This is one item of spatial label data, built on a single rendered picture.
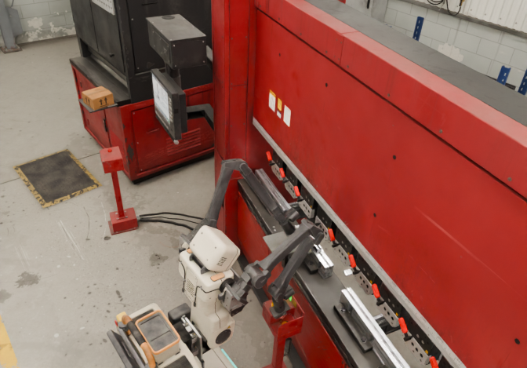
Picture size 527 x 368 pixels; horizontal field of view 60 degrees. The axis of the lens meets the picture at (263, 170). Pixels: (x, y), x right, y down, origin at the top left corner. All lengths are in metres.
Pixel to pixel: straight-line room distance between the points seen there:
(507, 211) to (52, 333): 3.16
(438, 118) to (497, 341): 0.77
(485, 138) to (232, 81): 1.89
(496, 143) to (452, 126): 0.17
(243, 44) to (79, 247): 2.39
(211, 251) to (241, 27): 1.42
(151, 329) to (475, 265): 1.59
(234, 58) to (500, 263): 2.00
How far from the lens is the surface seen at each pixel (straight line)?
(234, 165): 2.42
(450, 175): 1.70
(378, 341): 2.48
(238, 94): 3.10
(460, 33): 6.85
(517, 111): 1.66
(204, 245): 2.27
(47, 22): 9.12
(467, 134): 1.58
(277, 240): 2.80
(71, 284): 4.09
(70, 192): 5.01
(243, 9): 2.91
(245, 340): 3.55
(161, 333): 2.50
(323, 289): 2.74
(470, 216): 1.68
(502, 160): 1.52
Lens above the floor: 2.94
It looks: 35 degrees down
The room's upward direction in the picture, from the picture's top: 3 degrees clockwise
